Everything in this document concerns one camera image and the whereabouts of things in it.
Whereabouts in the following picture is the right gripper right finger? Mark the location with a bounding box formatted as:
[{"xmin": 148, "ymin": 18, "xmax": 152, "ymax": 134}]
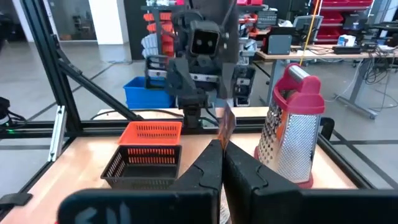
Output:
[{"xmin": 223, "ymin": 141, "xmax": 398, "ymax": 224}]

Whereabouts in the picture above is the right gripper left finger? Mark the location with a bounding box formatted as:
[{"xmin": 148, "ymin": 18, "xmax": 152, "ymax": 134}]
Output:
[{"xmin": 57, "ymin": 139, "xmax": 223, "ymax": 224}]

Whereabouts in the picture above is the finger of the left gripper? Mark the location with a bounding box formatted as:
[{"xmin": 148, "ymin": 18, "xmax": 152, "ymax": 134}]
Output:
[
  {"xmin": 165, "ymin": 57, "xmax": 208, "ymax": 107},
  {"xmin": 217, "ymin": 62, "xmax": 238, "ymax": 101}
]

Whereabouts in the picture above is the small brown packet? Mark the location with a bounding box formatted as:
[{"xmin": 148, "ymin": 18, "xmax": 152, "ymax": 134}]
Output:
[{"xmin": 217, "ymin": 104, "xmax": 237, "ymax": 150}]

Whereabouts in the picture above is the black plastic basket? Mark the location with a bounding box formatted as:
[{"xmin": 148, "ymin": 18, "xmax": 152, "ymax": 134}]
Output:
[{"xmin": 99, "ymin": 144, "xmax": 183, "ymax": 190}]

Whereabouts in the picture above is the blue plastic bin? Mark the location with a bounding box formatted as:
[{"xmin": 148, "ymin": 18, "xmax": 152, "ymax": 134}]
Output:
[{"xmin": 123, "ymin": 76, "xmax": 177, "ymax": 110}]

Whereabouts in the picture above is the orange storage bin rack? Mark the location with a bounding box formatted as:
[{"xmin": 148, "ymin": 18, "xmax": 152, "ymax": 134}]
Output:
[{"xmin": 141, "ymin": 4, "xmax": 190, "ymax": 58}]

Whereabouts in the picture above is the orange plastic basket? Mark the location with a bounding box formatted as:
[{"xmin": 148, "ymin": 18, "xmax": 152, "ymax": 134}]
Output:
[{"xmin": 117, "ymin": 120, "xmax": 183, "ymax": 147}]

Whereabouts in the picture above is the grey box on desk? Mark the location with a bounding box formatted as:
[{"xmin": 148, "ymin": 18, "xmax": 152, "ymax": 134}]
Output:
[{"xmin": 266, "ymin": 34, "xmax": 293, "ymax": 56}]

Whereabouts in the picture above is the red steel box grater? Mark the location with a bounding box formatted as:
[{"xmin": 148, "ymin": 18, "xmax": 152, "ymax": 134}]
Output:
[{"xmin": 253, "ymin": 63, "xmax": 326, "ymax": 190}]

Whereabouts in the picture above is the wooden top desk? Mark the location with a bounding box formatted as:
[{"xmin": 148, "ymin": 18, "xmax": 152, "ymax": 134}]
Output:
[{"xmin": 254, "ymin": 43, "xmax": 398, "ymax": 121}]

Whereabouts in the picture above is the grey computer monitor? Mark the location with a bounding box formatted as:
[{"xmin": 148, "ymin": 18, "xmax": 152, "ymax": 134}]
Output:
[{"xmin": 292, "ymin": 14, "xmax": 324, "ymax": 44}]

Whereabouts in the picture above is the red storage bin shelf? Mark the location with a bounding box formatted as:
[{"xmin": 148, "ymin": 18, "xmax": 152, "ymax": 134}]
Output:
[{"xmin": 313, "ymin": 0, "xmax": 374, "ymax": 44}]

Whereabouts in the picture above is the flat black box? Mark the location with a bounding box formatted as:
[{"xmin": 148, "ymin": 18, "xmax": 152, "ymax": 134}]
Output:
[{"xmin": 331, "ymin": 45, "xmax": 363, "ymax": 55}]

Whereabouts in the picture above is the small white box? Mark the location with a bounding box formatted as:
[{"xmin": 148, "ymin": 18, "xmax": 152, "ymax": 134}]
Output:
[{"xmin": 337, "ymin": 34, "xmax": 357, "ymax": 47}]

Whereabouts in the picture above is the silver aluminium bar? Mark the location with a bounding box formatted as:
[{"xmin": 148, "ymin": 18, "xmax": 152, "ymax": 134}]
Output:
[{"xmin": 48, "ymin": 105, "xmax": 68, "ymax": 162}]

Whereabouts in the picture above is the black plastic clip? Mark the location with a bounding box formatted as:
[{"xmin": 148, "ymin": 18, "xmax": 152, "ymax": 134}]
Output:
[{"xmin": 0, "ymin": 192, "xmax": 34, "ymax": 211}]

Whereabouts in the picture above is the black device green light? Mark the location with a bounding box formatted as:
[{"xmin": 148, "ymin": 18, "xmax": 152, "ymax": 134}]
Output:
[{"xmin": 0, "ymin": 96, "xmax": 27, "ymax": 133}]

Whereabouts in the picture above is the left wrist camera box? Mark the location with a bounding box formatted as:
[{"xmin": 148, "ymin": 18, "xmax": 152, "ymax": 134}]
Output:
[{"xmin": 187, "ymin": 19, "xmax": 222, "ymax": 59}]

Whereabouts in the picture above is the yellow hanging cable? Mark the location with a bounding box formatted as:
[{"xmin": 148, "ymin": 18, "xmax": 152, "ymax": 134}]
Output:
[{"xmin": 298, "ymin": 0, "xmax": 323, "ymax": 67}]

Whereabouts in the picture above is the black aluminium table frame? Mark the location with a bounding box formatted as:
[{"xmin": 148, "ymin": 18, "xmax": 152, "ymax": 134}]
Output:
[{"xmin": 0, "ymin": 0, "xmax": 377, "ymax": 218}]

